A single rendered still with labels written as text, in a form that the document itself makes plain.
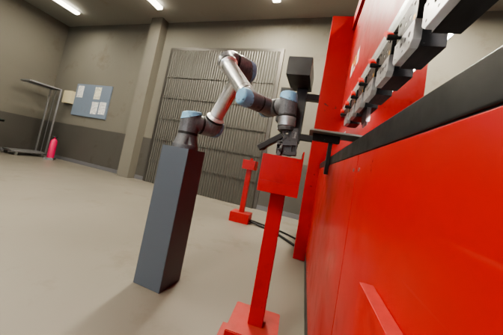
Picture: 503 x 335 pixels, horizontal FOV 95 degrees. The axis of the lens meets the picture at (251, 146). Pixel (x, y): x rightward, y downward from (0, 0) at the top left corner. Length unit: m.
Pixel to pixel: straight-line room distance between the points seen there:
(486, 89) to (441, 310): 0.17
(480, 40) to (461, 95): 4.63
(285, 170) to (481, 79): 0.74
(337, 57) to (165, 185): 1.88
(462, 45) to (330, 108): 2.88
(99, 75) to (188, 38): 2.55
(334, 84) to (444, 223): 2.14
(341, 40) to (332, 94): 0.53
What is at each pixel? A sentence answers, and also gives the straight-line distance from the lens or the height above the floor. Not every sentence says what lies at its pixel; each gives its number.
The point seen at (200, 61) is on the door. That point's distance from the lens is 5.14.
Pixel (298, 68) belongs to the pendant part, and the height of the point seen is 1.82.
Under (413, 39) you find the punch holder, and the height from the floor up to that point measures 1.18.
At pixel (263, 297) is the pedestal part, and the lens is 1.11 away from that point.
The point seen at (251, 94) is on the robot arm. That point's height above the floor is 1.03.
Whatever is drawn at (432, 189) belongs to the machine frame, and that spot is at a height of 0.77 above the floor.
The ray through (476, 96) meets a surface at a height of 0.84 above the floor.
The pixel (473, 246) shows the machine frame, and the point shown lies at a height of 0.73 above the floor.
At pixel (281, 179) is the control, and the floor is 0.72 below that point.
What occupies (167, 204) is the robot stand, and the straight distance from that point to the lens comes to 1.38.
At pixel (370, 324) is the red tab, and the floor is 0.60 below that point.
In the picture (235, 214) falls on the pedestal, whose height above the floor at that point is 0.08.
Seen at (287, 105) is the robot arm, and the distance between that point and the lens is 0.96.
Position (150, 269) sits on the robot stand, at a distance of 1.51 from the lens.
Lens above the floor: 0.76
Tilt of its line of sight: 4 degrees up
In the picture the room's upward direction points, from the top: 11 degrees clockwise
